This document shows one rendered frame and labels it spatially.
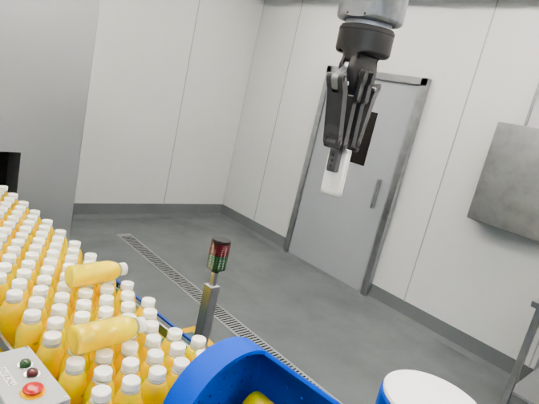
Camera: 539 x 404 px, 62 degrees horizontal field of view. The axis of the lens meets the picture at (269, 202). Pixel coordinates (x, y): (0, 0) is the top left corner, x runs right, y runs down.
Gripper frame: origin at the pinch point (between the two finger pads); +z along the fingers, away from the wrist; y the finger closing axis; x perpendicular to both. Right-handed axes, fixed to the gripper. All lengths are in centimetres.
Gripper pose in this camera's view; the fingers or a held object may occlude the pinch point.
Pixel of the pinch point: (335, 171)
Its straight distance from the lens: 67.1
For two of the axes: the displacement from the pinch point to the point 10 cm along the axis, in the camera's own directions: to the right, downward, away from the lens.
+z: -1.8, 9.5, 2.6
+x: 7.9, 2.9, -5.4
